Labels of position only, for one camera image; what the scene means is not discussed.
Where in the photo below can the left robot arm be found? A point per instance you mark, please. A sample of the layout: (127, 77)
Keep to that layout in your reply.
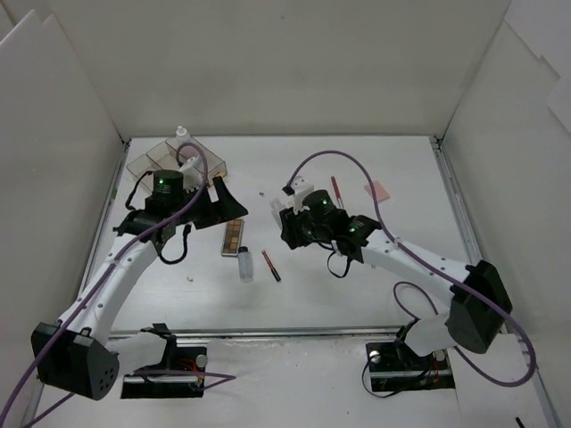
(74, 354)

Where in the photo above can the clear acrylic organizer box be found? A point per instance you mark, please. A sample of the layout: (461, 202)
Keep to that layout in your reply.
(164, 156)

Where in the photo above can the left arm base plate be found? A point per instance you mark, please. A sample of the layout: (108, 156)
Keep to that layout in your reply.
(173, 385)

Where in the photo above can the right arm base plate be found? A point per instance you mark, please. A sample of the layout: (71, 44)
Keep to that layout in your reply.
(388, 371)

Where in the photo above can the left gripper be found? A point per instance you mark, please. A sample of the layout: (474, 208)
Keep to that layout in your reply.
(207, 209)

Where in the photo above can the small clear bottle black cap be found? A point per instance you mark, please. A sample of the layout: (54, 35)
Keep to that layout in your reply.
(245, 264)

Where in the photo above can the pink blue white bottle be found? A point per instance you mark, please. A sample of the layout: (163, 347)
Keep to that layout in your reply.
(184, 151)

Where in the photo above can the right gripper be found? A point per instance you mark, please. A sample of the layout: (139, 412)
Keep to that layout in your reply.
(290, 229)

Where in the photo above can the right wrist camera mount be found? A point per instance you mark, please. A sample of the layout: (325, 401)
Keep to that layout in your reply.
(302, 188)

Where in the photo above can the aluminium right rail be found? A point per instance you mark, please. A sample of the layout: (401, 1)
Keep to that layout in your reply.
(460, 213)

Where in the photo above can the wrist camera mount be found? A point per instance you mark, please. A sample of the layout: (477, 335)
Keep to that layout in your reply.
(302, 188)
(192, 171)

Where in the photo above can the aluminium front rail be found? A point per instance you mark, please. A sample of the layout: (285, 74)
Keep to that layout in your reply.
(274, 333)

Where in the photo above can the red lip gloss silver cap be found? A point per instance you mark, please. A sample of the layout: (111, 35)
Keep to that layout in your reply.
(337, 192)

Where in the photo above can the orange lip gloss black cap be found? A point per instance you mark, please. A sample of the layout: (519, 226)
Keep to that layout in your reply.
(271, 266)

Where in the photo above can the clear ribbed bottle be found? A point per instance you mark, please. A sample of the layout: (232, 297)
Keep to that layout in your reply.
(276, 206)

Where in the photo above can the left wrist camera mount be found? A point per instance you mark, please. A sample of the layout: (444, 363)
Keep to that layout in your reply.
(192, 171)

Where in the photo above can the aluminium rail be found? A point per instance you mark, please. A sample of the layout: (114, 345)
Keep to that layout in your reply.
(460, 213)
(274, 333)

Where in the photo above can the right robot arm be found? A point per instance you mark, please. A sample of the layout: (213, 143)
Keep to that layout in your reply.
(475, 296)

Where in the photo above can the brown eyeshadow palette silver frame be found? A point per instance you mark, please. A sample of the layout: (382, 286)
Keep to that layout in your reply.
(232, 238)

